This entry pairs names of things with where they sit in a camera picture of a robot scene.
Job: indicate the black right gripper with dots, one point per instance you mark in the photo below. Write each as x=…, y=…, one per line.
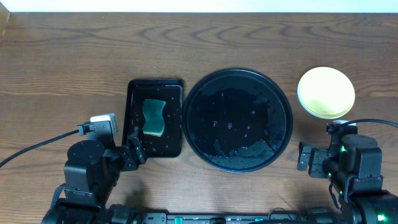
x=318, y=157

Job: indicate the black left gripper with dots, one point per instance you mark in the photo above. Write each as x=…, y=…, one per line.
x=137, y=150

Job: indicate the green yellow sponge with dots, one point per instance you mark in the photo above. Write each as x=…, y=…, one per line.
x=154, y=121

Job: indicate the yellow plate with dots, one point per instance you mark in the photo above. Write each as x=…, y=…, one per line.
x=326, y=92

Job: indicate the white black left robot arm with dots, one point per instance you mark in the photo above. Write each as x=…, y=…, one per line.
x=91, y=172

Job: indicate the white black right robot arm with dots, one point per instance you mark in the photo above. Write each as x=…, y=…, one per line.
x=353, y=167

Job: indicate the black rectangular tray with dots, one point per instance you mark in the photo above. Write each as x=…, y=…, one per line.
x=168, y=90

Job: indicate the black round tray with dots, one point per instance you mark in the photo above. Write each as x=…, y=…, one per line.
x=237, y=120

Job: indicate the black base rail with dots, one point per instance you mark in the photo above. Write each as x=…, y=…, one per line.
x=185, y=218

